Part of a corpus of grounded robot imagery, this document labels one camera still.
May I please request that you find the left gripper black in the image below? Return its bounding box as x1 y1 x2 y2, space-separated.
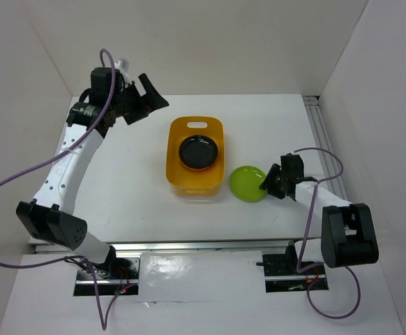
111 73 169 126

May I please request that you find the green plate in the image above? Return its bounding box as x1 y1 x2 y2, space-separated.
229 165 266 202

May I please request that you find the black plate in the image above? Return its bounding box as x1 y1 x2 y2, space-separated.
178 135 218 168

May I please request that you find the orange plate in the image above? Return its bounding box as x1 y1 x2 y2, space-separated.
184 165 211 172

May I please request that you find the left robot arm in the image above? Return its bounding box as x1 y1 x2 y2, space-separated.
16 67 169 278

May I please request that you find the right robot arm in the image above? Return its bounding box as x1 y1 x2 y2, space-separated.
260 153 379 274

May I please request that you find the yellow plastic bin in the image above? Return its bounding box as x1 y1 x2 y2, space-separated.
165 116 225 197

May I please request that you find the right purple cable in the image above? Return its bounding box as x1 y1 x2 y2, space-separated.
293 147 361 320

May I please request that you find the purple cable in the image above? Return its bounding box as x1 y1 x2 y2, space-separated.
0 47 116 331
293 147 361 320

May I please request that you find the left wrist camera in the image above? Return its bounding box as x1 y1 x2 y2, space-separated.
114 58 130 82

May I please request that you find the aluminium side rail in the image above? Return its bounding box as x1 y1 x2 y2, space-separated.
302 96 349 200

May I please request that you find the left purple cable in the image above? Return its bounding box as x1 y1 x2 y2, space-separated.
0 47 116 331

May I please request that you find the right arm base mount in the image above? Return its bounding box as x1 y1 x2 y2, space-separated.
256 246 329 293

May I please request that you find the aluminium front rail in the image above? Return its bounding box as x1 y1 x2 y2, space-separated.
31 238 294 253

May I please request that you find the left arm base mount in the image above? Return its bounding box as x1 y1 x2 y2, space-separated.
66 246 140 297

